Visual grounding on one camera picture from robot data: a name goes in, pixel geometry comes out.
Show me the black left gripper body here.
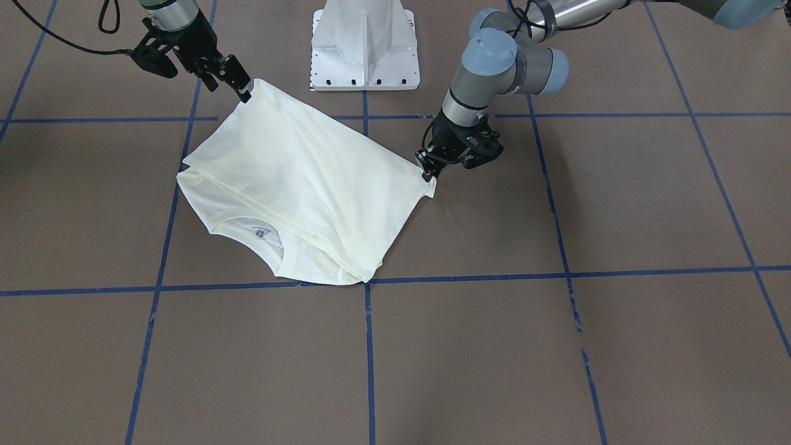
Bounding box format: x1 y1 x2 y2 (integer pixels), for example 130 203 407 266
429 114 483 164

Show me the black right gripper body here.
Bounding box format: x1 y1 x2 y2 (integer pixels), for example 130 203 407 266
173 14 225 79

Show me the cream white long-sleeve shirt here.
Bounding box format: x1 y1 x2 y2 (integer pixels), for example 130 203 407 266
176 79 436 286

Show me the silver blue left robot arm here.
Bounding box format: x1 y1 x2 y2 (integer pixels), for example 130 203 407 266
415 1 631 184

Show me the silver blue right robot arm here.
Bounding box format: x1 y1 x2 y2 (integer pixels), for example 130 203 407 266
131 1 252 103

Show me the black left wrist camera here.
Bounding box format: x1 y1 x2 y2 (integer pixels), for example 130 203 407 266
462 114 504 169

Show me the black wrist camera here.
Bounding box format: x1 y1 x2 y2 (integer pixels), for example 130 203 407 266
129 17 181 78
462 114 504 169

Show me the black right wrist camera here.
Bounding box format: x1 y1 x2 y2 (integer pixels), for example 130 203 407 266
129 17 181 78

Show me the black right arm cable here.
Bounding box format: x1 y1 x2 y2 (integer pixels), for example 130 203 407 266
11 0 149 56

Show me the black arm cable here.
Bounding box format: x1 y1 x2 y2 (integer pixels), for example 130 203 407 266
11 0 149 56
507 0 631 41

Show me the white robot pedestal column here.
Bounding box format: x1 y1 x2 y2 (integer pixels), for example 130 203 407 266
309 1 421 92

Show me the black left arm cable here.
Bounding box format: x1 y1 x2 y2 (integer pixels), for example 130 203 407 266
507 0 631 41

